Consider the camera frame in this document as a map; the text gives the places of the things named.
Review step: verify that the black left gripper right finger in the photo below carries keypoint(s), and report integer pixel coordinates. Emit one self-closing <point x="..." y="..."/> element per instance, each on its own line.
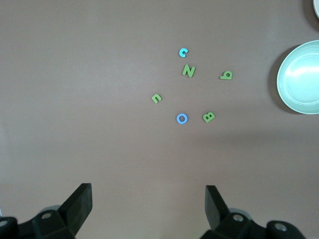
<point x="216" y="211"/>

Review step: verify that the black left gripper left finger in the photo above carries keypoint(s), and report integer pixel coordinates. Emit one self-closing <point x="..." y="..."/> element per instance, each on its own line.
<point x="74" y="209"/>

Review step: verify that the green capital letter B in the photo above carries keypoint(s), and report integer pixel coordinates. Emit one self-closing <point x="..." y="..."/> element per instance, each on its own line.
<point x="208" y="116"/>

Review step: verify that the green letter u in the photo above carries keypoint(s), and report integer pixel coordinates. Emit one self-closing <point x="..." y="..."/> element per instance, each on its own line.
<point x="156" y="100"/>

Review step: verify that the green small letter b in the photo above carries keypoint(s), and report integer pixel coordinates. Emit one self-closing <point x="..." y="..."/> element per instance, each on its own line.
<point x="226" y="76"/>

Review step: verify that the green letter N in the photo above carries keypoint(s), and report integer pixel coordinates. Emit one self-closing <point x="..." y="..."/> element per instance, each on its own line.
<point x="188" y="71"/>

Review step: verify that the blue letter O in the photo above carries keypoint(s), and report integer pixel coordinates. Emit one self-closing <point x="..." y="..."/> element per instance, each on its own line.
<point x="177" y="118"/>

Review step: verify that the brown table cover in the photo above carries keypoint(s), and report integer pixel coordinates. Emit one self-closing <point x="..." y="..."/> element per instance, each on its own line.
<point x="74" y="74"/>

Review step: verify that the green plate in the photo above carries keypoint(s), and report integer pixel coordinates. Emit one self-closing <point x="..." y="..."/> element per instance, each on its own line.
<point x="299" y="79"/>

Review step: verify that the teal letter c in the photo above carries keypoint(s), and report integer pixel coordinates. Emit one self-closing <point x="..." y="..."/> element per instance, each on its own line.
<point x="180" y="52"/>

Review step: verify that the beige plate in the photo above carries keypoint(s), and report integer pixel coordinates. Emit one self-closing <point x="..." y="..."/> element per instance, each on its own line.
<point x="317" y="8"/>

